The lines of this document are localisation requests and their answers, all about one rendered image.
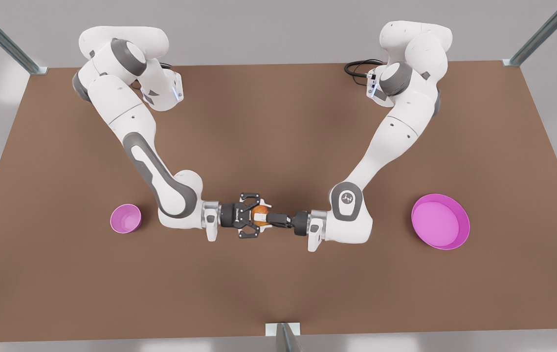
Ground red-yellow apple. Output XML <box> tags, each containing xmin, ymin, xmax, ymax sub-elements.
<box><xmin>251</xmin><ymin>205</ymin><xmax>272</xmax><ymax>227</ymax></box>

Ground silver frame post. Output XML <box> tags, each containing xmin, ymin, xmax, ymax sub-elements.
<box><xmin>265</xmin><ymin>322</ymin><xmax>303</xmax><ymax>352</ymax></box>
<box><xmin>0</xmin><ymin>0</ymin><xmax>48</xmax><ymax>75</ymax></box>
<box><xmin>502</xmin><ymin>0</ymin><xmax>557</xmax><ymax>67</ymax></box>

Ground black cable loop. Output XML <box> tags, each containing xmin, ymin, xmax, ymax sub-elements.
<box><xmin>344</xmin><ymin>59</ymin><xmax>386</xmax><ymax>82</ymax></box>

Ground small pink bowl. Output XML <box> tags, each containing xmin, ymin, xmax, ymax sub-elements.
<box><xmin>110</xmin><ymin>204</ymin><xmax>142</xmax><ymax>234</ymax></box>

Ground large pink plate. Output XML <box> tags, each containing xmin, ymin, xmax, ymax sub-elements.
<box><xmin>411</xmin><ymin>194</ymin><xmax>470</xmax><ymax>251</ymax></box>

